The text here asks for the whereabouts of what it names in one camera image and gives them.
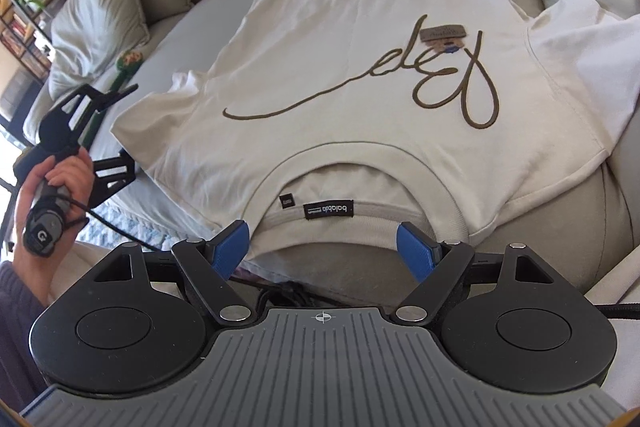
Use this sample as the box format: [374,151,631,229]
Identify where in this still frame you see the white t-shirt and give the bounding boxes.
[112,0,640,279]

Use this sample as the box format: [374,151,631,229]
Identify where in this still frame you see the person's left forearm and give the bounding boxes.
[0,259,52,414]

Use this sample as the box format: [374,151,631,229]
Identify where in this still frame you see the person's left hand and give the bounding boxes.
[12,151,96,305]

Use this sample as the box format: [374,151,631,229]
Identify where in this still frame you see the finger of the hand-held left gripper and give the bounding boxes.
[42,82,139,142]
[89,151,137,210]

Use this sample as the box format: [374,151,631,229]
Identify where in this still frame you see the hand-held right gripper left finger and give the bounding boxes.
[92,219,253,325]

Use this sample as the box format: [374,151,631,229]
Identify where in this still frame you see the blue patterned rug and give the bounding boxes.
[75,206,175,253]

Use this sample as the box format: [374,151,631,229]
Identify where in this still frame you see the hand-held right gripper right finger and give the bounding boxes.
[392,221,556,327]

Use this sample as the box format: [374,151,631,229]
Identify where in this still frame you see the black metal bookshelf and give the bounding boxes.
[0,0,71,108]

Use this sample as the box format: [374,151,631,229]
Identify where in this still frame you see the large flanged pillow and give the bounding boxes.
[50,0,151,85]

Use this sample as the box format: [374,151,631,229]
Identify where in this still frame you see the grey-green sofa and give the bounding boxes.
[30,0,640,308]

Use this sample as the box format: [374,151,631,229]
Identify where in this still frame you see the thin black cable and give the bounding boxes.
[65,198,177,254]

